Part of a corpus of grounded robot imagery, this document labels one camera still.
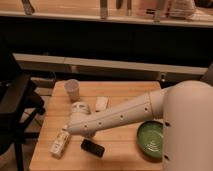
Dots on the white sponge block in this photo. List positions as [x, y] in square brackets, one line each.
[101, 103]

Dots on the green bowl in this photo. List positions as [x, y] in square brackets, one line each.
[150, 139]

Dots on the white plastic bottle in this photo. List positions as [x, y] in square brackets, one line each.
[60, 143]

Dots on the black chair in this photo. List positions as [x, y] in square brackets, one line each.
[19, 104]

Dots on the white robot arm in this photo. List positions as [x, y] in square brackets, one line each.
[186, 110]

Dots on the translucent plastic cup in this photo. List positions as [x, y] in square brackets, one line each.
[72, 88]

